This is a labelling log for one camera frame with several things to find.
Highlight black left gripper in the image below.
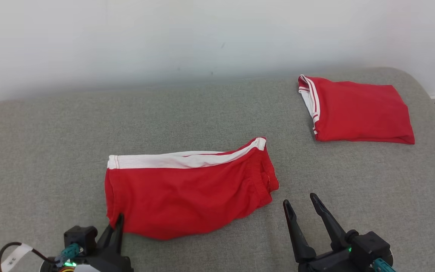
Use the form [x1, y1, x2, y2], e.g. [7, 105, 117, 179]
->
[42, 214, 134, 272]

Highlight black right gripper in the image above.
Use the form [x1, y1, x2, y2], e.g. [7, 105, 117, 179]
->
[283, 193, 376, 272]

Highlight red shorts with white stripe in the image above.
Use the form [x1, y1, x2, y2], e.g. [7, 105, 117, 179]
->
[104, 137, 279, 241]

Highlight red Bulls basketball jersey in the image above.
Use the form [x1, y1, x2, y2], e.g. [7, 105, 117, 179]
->
[298, 74, 415, 145]

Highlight teal connector left camera cable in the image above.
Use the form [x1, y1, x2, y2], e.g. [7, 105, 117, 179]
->
[55, 243, 84, 266]

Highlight teal connector camera cable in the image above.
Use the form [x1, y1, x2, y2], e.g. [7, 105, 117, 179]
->
[372, 258, 396, 272]
[55, 243, 84, 266]

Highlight teal connector right camera cable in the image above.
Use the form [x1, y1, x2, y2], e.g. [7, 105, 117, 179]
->
[372, 258, 396, 272]

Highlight black cable with white label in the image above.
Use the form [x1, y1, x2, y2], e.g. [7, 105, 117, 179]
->
[0, 242, 57, 272]

